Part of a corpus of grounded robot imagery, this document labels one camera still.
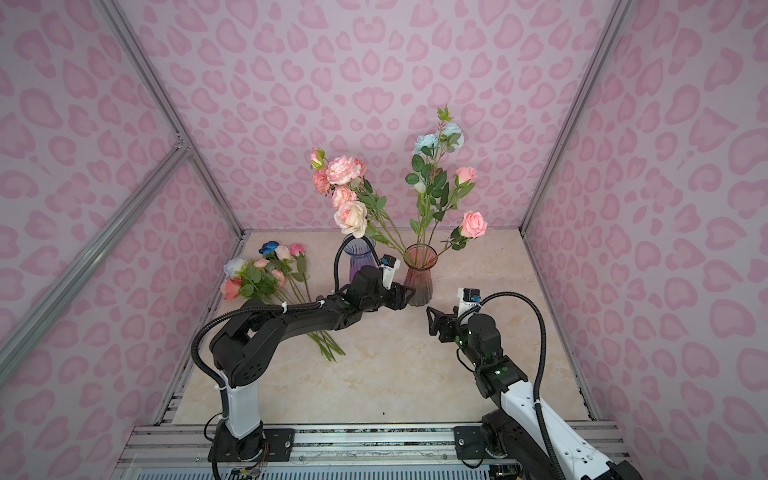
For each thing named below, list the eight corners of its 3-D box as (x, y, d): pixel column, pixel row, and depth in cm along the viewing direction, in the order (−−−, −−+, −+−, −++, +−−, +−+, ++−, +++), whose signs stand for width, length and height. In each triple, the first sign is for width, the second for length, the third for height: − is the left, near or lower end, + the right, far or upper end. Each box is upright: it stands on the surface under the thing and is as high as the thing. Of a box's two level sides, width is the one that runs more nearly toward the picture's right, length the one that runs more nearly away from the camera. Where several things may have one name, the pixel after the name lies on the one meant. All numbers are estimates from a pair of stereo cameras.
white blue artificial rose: (227, 288, 105) (215, 273, 99) (243, 270, 110) (233, 256, 103) (274, 308, 100) (265, 295, 93) (289, 289, 104) (282, 275, 98)
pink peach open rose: (225, 299, 103) (216, 289, 98) (237, 284, 107) (229, 274, 102) (235, 302, 102) (227, 292, 98) (246, 287, 106) (239, 277, 101)
